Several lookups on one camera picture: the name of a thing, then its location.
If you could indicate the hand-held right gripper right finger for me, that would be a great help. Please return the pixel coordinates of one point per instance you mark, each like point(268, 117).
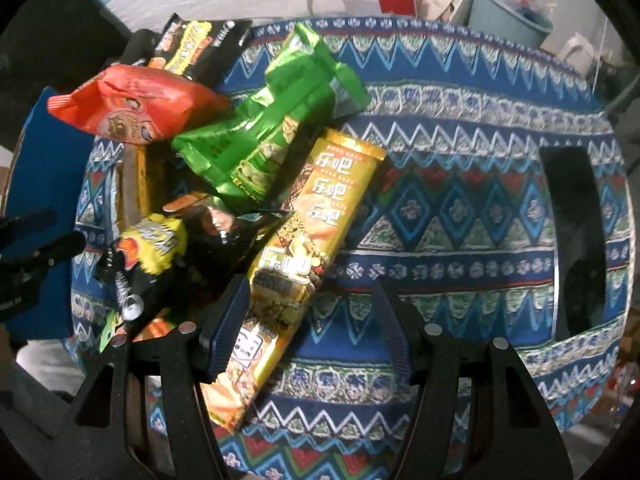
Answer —
point(395, 330)

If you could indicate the patterned blue cloth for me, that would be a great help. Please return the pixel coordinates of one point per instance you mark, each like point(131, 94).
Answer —
point(450, 210)

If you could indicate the black yellow snack bag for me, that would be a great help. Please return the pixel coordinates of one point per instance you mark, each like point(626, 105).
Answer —
point(210, 252)
point(205, 45)

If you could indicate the black rectangular box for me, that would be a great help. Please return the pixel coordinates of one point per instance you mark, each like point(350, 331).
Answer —
point(575, 240)

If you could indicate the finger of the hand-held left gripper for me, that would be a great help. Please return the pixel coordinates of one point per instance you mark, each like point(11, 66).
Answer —
point(35, 222)
point(55, 249)

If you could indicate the teal bin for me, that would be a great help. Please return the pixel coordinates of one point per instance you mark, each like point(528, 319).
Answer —
point(500, 15)

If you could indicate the orange-red snack bag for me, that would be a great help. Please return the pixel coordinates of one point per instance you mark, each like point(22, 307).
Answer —
point(135, 102)

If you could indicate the long gold snack box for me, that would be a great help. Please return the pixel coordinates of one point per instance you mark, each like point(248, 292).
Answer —
point(320, 200)

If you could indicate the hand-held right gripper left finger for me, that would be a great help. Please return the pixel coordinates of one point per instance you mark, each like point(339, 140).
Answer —
point(227, 320)

